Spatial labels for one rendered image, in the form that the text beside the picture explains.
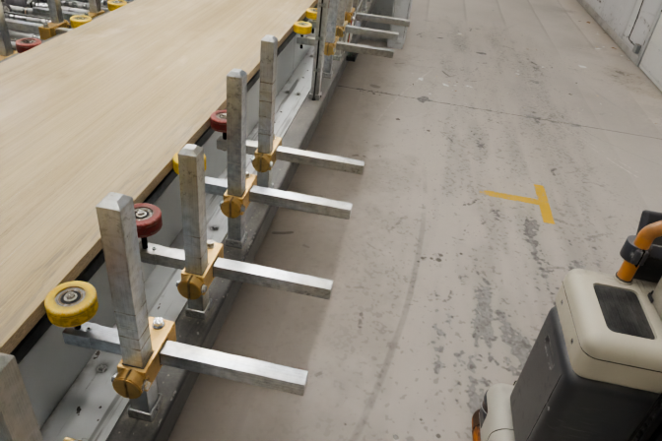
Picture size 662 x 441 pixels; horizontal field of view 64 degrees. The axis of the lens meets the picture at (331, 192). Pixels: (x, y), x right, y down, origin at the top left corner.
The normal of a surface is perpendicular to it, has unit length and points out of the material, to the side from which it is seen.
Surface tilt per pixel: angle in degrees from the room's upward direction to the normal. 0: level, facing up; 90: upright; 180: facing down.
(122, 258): 90
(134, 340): 90
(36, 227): 0
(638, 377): 90
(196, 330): 0
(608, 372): 90
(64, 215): 0
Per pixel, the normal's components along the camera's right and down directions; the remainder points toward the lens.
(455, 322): 0.10, -0.83
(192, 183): -0.18, 0.53
